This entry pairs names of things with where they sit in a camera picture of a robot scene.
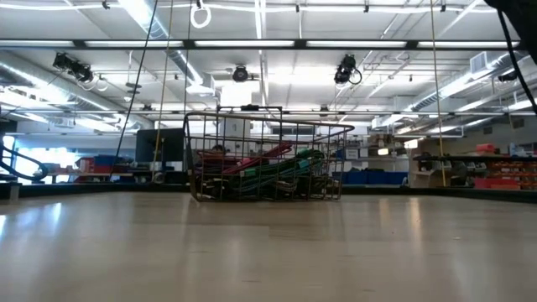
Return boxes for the magenta braided cable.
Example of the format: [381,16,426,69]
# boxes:
[221,142,295,175]

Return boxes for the green braided cable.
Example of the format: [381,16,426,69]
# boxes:
[238,148,326,188]

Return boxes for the wire mesh basket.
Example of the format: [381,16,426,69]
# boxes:
[183,111,356,203]

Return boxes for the blue storage bins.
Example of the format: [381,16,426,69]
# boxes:
[335,169,409,185]

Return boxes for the black background monitor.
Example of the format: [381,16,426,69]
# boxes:
[134,128,186,173]

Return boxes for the overhead LED light bar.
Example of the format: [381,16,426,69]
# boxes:
[0,38,522,51]

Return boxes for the thin black crossbar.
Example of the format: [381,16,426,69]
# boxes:
[0,109,537,117]

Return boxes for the blue crate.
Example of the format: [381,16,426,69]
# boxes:
[94,154,127,165]

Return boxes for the red crate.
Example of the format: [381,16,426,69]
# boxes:
[78,158,112,174]

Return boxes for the dark storage shelf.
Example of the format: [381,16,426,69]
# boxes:
[413,142,537,190]

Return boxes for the red storage bin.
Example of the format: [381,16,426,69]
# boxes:
[473,177,521,190]

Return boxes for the black wire rack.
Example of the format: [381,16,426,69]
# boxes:
[215,104,284,122]

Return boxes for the round black ceiling camera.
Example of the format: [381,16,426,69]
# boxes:
[232,64,250,83]

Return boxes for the black ceiling camera with cable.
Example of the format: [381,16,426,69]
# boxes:
[334,53,363,86]

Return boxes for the olive hanging cord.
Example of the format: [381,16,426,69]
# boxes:
[153,0,175,174]

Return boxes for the white hanging cable ring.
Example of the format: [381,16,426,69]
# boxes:
[190,0,212,29]

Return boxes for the black hanging cable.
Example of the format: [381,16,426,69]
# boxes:
[115,0,159,157]

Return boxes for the black aluminium table frame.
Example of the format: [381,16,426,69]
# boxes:
[0,180,537,205]

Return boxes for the black ceiling camera cluster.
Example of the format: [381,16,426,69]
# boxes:
[52,52,94,84]

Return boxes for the black cable loop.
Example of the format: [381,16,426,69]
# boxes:
[0,142,50,182]

